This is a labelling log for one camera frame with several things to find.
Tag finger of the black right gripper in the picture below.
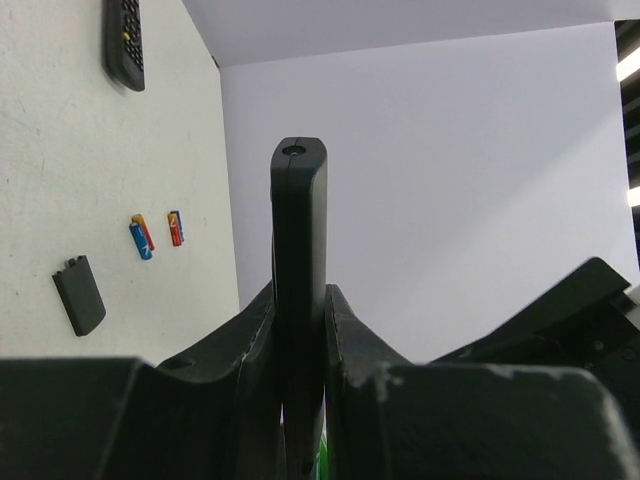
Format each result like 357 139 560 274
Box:
429 256 640 371

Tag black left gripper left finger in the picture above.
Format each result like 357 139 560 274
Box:
1 288 280 479

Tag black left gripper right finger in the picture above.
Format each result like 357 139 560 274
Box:
325 285 630 479

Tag green battery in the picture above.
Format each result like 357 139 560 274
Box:
313 428 329 480

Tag black battery cover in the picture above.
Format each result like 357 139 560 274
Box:
52 255 106 337

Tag plain black remote control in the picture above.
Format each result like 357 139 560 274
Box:
270 137 328 479

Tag black remote coloured buttons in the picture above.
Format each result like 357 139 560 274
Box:
102 0 145 92

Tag red orange battery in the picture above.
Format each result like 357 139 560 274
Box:
131 214 155 251

